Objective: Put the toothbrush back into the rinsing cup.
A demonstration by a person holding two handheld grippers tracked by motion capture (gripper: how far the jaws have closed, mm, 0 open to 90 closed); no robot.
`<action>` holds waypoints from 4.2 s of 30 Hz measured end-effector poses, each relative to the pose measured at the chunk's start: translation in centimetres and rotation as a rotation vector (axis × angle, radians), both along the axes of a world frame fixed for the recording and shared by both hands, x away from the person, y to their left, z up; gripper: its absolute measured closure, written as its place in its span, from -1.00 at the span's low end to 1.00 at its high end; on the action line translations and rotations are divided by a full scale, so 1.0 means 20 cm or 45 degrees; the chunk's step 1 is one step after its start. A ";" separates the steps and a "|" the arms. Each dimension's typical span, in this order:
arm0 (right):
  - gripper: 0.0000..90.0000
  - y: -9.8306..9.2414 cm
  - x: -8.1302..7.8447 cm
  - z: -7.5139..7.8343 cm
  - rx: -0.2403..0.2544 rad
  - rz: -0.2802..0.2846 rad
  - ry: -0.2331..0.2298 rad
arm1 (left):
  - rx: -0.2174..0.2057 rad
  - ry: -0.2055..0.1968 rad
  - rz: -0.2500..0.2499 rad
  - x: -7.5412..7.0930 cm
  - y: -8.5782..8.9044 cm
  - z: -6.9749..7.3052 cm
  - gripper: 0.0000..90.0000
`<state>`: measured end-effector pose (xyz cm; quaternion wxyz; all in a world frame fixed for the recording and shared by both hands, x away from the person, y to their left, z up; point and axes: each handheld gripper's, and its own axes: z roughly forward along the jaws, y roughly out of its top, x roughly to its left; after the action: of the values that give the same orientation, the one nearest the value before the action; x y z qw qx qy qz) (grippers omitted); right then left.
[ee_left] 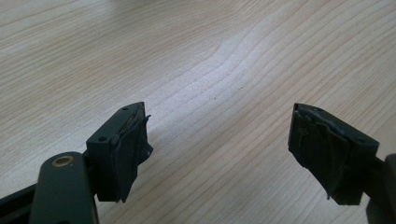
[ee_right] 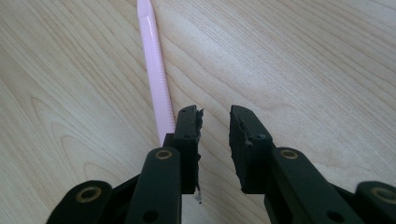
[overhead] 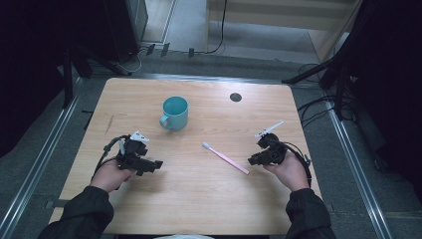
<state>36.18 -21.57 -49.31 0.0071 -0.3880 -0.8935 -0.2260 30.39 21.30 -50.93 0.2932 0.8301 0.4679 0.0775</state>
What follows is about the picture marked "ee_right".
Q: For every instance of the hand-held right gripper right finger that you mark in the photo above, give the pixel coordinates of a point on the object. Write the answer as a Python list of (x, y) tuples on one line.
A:
[(249, 155)]

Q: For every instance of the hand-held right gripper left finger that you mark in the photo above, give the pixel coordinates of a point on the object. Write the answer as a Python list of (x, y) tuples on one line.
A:
[(186, 149)]

